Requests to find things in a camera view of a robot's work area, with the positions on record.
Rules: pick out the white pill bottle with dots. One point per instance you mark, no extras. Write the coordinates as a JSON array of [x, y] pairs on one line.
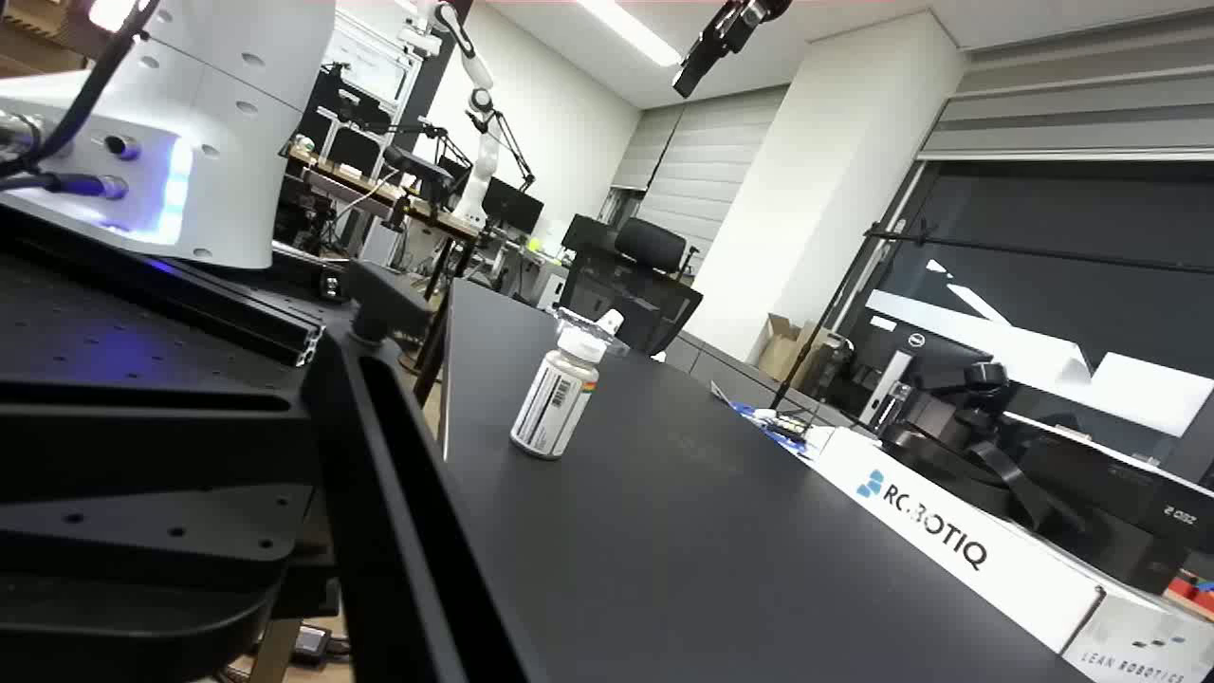
[[555, 403]]

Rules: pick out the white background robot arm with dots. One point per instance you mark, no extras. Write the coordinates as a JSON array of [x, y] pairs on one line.
[[478, 155]]

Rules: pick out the black office chair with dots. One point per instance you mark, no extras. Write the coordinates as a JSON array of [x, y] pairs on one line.
[[651, 297]]

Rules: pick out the black computer monitor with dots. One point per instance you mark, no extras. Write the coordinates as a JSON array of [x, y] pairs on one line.
[[512, 206]]

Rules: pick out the blue printed sheet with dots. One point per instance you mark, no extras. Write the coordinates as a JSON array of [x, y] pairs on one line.
[[765, 417]]

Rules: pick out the brown cardboard box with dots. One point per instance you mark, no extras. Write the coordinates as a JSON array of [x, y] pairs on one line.
[[781, 346]]

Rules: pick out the black stand pole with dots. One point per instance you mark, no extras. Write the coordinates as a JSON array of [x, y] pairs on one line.
[[828, 317]]

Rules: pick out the wooden desk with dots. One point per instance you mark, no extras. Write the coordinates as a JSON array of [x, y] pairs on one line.
[[382, 192]]

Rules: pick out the long ceiling light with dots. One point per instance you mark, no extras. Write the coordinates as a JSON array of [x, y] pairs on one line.
[[627, 33]]

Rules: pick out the black rounded device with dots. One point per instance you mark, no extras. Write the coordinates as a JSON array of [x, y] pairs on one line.
[[968, 430]]

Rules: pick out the white Robotiq cardboard box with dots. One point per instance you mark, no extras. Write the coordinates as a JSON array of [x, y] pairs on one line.
[[936, 532]]

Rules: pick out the black perforated mounting platform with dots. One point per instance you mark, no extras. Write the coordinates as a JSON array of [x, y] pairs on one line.
[[128, 417]]

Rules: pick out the grey window blind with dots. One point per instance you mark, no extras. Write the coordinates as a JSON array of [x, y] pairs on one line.
[[1076, 101]]

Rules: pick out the black equipment case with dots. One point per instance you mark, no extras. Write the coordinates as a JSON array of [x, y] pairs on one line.
[[1123, 506]]

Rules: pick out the small white box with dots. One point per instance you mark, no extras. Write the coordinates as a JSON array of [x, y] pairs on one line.
[[1140, 645]]

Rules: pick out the small red item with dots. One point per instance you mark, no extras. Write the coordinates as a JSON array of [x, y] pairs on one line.
[[1191, 594]]

